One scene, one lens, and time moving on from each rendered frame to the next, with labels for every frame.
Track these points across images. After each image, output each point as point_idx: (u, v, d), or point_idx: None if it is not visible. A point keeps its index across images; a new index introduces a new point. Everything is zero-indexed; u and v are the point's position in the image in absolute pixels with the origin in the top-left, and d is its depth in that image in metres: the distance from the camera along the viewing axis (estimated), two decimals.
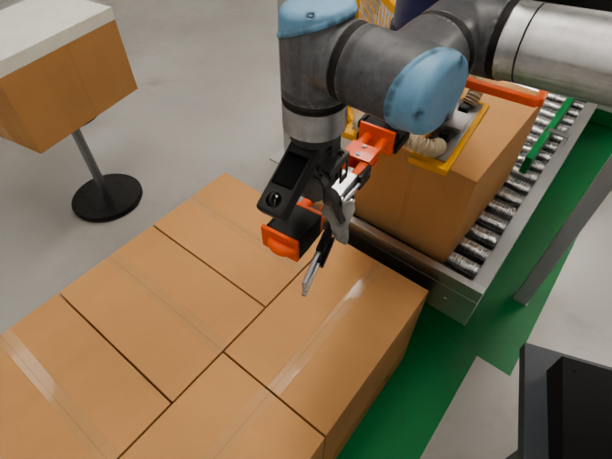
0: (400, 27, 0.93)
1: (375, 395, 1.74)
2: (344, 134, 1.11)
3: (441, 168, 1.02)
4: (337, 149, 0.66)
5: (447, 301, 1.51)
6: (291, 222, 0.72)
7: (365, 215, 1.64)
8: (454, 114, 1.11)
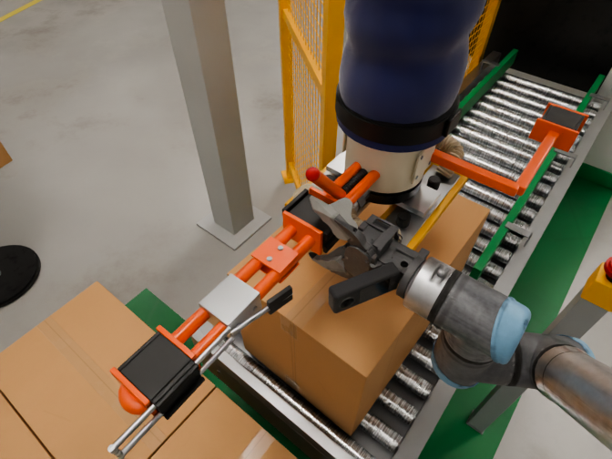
0: (344, 97, 0.74)
1: None
2: None
3: None
4: None
5: None
6: (150, 367, 0.55)
7: (258, 356, 1.26)
8: (421, 189, 0.92)
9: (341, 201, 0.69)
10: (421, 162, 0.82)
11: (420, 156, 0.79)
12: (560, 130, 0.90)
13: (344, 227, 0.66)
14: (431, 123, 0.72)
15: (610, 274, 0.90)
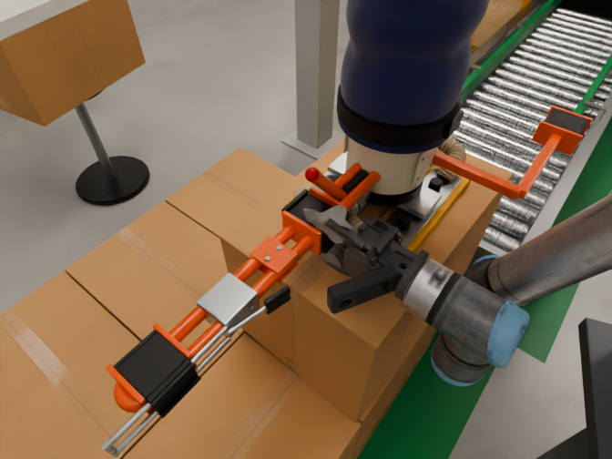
0: (346, 98, 0.74)
1: (402, 383, 1.63)
2: None
3: None
4: None
5: None
6: (146, 365, 0.55)
7: (254, 335, 1.15)
8: (422, 192, 0.92)
9: (333, 209, 0.71)
10: (423, 163, 0.82)
11: (422, 158, 0.79)
12: (563, 134, 0.89)
13: (335, 229, 0.67)
14: (432, 125, 0.71)
15: None
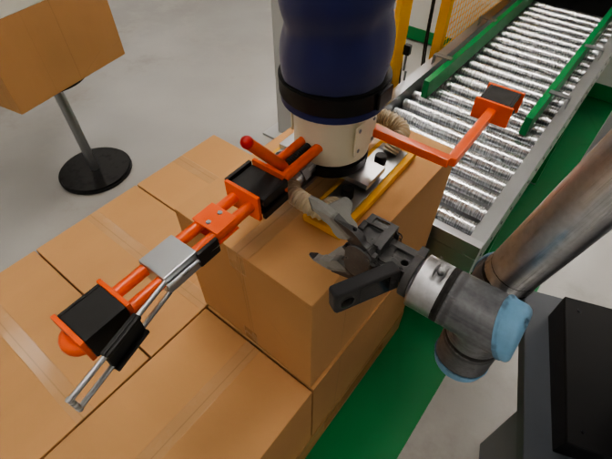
0: (282, 74, 0.79)
1: (370, 364, 1.67)
2: None
3: (334, 232, 0.88)
4: None
5: (443, 260, 1.44)
6: (87, 314, 0.60)
7: (218, 308, 1.20)
8: (366, 165, 0.97)
9: (341, 200, 0.69)
10: (361, 136, 0.87)
11: (358, 129, 0.85)
12: (496, 107, 0.95)
13: (344, 226, 0.65)
14: (361, 96, 0.77)
15: None
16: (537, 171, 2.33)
